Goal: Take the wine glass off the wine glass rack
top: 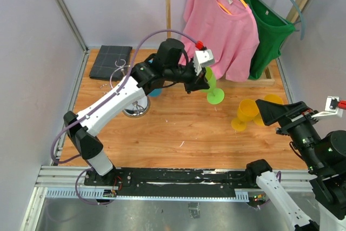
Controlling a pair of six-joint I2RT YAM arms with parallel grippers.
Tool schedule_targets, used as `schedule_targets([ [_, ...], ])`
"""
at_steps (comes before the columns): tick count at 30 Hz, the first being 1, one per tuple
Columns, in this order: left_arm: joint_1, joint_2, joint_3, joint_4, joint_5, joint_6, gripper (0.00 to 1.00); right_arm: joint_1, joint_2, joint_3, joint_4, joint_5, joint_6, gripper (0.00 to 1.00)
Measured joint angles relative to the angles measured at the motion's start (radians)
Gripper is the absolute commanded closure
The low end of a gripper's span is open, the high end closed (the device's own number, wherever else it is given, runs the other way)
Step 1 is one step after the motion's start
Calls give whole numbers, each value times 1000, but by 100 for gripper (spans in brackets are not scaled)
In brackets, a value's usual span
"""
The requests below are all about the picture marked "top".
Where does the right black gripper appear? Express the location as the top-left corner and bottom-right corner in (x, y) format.
(255, 97), (323, 170)

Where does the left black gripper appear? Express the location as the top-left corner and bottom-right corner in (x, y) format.
(165, 58), (211, 94)

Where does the orange wine glass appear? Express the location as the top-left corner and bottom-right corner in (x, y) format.
(254, 94), (284, 126)
(231, 99), (259, 131)

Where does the green wine glass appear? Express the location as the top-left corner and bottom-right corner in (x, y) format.
(200, 67), (224, 105)

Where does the blue wine glass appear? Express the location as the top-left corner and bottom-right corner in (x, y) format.
(148, 89), (162, 97)

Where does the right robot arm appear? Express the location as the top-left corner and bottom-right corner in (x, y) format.
(245, 96), (345, 230)

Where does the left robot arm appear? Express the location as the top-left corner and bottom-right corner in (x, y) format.
(63, 38), (214, 186)

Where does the wooden clothes rack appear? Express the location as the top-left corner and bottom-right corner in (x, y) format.
(163, 0), (327, 87)

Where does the chrome wine glass rack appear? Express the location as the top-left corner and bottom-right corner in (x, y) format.
(109, 58), (150, 118)

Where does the pink t-shirt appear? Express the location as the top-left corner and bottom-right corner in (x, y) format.
(183, 0), (260, 82)

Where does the dark grey folded cloth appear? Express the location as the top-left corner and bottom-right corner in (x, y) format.
(89, 45), (132, 81)

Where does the green t-shirt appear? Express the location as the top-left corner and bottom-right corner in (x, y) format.
(244, 0), (295, 80)

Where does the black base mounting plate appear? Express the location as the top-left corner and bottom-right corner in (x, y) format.
(84, 168), (258, 199)

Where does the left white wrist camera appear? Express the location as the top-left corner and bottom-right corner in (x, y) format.
(192, 41), (215, 76)

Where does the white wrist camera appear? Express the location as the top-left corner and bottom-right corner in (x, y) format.
(192, 41), (215, 76)
(311, 96), (345, 120)

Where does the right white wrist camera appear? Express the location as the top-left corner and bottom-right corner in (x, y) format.
(311, 96), (345, 120)

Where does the aluminium frame post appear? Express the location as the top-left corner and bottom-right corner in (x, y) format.
(55, 0), (89, 52)

